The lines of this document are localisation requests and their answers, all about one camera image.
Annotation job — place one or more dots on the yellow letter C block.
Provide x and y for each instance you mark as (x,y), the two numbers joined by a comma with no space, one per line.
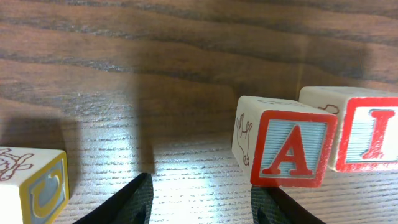
(34,184)

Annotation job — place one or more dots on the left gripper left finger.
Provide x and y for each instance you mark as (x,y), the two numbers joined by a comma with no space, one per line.
(130,205)

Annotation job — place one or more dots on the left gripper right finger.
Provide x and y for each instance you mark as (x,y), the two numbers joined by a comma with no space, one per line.
(271,205)

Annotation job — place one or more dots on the red letter A block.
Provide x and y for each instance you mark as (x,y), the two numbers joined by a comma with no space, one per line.
(282,143)

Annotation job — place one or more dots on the red letter I block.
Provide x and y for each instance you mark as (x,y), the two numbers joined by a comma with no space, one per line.
(366,135)

